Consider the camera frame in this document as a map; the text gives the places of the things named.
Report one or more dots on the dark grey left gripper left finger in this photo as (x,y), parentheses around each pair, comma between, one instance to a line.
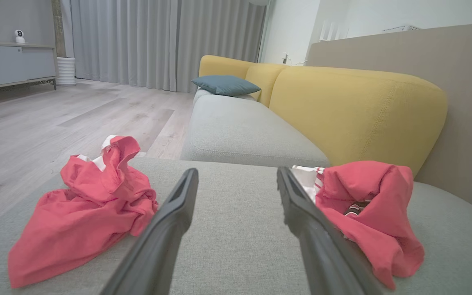
(166,237)

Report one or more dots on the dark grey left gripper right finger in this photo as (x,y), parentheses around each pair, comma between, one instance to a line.
(318,250)

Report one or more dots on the red white basketball jersey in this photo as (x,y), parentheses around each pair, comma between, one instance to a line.
(383,229)

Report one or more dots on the red white-trimmed shorts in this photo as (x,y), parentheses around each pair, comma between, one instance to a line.
(80,217)

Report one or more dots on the wide yellow sofa backrest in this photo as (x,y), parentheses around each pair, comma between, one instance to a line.
(355,119)

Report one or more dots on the small grey sofa seat cushion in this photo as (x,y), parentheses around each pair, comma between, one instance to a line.
(203,93)

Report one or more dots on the blue throw pillow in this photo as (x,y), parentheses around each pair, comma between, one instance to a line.
(225,85)

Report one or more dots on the narrow yellow sofa backrest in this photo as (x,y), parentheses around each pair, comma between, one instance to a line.
(262,82)

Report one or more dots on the yellow sofa end backrest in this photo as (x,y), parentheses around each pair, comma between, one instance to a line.
(219,65)

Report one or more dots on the white ribbed plant pot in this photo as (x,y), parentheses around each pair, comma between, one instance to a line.
(66,71)

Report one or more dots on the grey pleated curtain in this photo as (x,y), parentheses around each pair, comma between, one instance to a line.
(158,41)

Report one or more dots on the beige wooden partition panel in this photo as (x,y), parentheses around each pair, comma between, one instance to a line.
(465,102)

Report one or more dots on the white upright-pronged device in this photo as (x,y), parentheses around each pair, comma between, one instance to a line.
(331,32)

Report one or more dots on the grey low TV cabinet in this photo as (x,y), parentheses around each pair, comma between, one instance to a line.
(10,65)

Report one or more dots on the indoor tree plant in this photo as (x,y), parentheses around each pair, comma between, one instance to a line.
(57,28)

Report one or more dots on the flat white router box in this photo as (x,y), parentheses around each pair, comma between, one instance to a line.
(402,28)

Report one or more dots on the small wall socket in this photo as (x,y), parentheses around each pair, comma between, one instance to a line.
(285,58)

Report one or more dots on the white security camera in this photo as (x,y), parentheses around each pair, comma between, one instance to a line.
(20,36)

